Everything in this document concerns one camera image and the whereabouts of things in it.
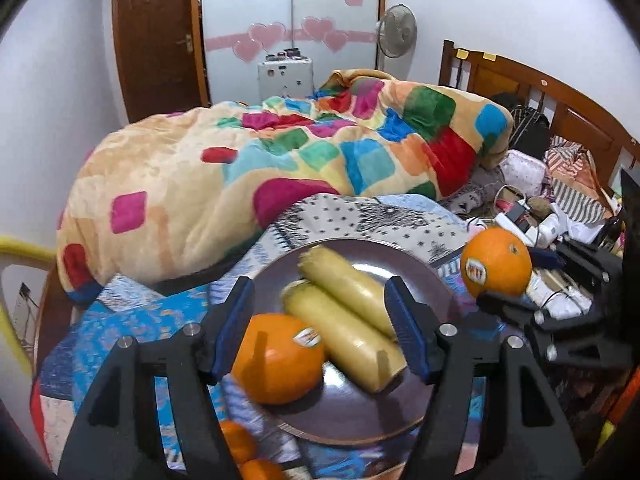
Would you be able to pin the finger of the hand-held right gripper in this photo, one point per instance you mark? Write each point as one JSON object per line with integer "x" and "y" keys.
{"x": 544, "y": 258}
{"x": 502, "y": 305}

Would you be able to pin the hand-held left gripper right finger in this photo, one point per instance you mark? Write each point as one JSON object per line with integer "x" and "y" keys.
{"x": 404, "y": 327}

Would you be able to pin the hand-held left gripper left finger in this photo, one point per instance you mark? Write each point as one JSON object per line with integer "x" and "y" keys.
{"x": 234, "y": 324}

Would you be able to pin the large orange with sticker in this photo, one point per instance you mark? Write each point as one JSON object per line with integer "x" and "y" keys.
{"x": 496, "y": 262}
{"x": 277, "y": 360}

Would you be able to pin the dark brown round plate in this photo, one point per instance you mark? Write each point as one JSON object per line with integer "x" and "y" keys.
{"x": 345, "y": 410}

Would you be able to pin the white power strip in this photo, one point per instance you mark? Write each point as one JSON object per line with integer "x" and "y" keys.
{"x": 560, "y": 297}

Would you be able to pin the yellow wrapped corn cob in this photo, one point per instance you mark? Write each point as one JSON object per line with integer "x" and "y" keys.
{"x": 345, "y": 285}
{"x": 345, "y": 335}

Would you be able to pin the striped cloth pile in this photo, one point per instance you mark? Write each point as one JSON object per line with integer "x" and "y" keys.
{"x": 575, "y": 180}

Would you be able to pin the white pink dotted pillow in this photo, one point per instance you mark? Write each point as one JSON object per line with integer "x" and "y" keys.
{"x": 522, "y": 172}

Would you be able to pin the grey patterned cloth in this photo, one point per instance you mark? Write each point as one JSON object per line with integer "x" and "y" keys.
{"x": 475, "y": 192}

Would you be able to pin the small tangerine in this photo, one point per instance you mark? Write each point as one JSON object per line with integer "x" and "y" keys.
{"x": 261, "y": 471}
{"x": 239, "y": 442}

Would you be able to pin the black bag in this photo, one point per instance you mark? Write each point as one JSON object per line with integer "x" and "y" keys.
{"x": 530, "y": 125}

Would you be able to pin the colourful checked fleece blanket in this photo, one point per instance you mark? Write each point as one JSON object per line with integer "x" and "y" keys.
{"x": 210, "y": 180}

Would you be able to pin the wooden bed headboard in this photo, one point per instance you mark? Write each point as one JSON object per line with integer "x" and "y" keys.
{"x": 565, "y": 105}

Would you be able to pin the small white cabinet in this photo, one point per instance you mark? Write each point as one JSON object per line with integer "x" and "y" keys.
{"x": 285, "y": 77}

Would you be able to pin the standing electric fan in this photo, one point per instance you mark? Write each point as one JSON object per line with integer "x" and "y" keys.
{"x": 397, "y": 30}

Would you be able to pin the brown wooden door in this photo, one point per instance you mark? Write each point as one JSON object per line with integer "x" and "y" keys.
{"x": 150, "y": 40}

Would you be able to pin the white wardrobe with pink hearts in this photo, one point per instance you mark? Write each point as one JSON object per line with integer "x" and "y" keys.
{"x": 280, "y": 5}

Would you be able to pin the yellow padded rail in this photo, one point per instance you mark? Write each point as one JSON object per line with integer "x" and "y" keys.
{"x": 20, "y": 250}

